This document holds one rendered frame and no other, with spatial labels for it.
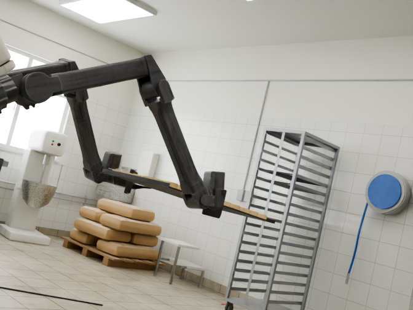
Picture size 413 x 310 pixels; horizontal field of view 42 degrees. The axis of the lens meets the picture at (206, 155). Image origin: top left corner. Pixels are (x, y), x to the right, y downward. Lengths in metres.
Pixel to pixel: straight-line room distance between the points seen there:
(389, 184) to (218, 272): 2.36
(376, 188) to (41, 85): 4.13
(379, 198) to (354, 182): 0.42
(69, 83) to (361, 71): 4.59
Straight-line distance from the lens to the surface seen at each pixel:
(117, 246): 6.45
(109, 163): 2.22
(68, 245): 7.16
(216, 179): 1.77
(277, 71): 6.50
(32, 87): 1.43
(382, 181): 5.19
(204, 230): 6.69
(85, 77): 1.52
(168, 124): 1.65
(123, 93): 8.41
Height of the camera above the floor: 0.99
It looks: 5 degrees up
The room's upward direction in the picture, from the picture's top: 14 degrees clockwise
